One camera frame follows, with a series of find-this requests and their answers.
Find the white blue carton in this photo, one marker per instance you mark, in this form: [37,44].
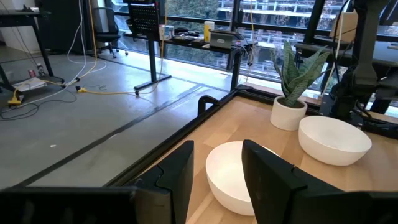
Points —
[166,32]

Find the white plant pot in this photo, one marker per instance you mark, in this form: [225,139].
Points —
[286,118]

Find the large black-framed window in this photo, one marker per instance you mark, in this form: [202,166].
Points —
[273,18]

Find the cardboard box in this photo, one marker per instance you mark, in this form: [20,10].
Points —
[348,26]

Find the black office chair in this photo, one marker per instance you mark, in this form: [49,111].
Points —
[107,31]

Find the black standing desk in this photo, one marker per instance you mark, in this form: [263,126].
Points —
[151,56]

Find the white bowl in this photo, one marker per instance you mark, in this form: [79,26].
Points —
[332,143]
[224,177]

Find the green snake plant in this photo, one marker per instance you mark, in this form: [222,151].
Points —
[293,77]

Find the black pegboard panel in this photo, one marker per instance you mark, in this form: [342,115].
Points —
[144,20]

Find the grey box device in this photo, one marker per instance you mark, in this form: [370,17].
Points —
[221,40]

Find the red can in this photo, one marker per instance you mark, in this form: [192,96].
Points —
[31,73]

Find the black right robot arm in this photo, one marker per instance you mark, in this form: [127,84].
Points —
[370,46]

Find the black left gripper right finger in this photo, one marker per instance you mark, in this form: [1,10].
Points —
[273,193]

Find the yellow white canister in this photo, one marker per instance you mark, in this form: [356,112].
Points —
[208,31]

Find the black frame bracket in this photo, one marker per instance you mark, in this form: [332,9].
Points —
[202,102]

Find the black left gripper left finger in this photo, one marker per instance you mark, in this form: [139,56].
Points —
[168,199]

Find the black side table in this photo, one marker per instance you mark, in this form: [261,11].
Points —
[15,18]

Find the dark grey desk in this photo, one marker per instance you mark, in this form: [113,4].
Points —
[393,56]

